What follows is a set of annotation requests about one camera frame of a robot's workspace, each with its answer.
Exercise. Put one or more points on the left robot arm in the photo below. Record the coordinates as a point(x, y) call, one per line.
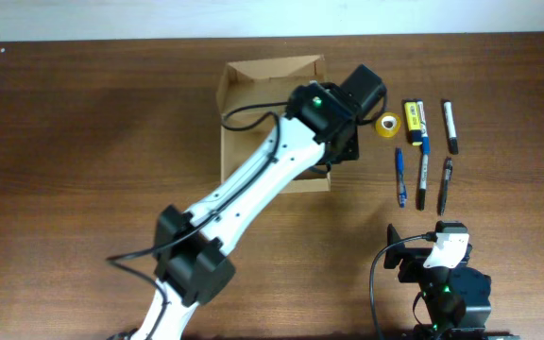
point(188, 263)

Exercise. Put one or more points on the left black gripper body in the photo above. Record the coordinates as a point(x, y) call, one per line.
point(349, 146)

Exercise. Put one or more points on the brown cardboard box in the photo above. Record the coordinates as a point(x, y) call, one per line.
point(258, 86)

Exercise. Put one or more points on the blue ballpoint pen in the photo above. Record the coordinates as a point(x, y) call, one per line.
point(402, 192)

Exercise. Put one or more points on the yellow adhesive tape roll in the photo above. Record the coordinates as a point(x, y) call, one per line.
point(388, 125)

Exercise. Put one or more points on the white marker with black cap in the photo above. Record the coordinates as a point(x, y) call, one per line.
point(451, 130)

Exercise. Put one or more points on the yellow highlighter marker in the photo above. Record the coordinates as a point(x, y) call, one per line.
point(413, 123)

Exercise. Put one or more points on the white marker with blue cap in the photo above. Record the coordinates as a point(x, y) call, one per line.
point(425, 146)

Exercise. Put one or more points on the silver marker with black cap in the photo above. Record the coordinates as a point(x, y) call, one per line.
point(422, 187)

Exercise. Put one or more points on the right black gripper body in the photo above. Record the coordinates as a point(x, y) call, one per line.
point(413, 269)

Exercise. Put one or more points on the black ballpoint pen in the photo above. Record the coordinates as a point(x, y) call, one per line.
point(447, 173)

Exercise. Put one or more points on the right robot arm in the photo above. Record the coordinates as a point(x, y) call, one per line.
point(456, 296)

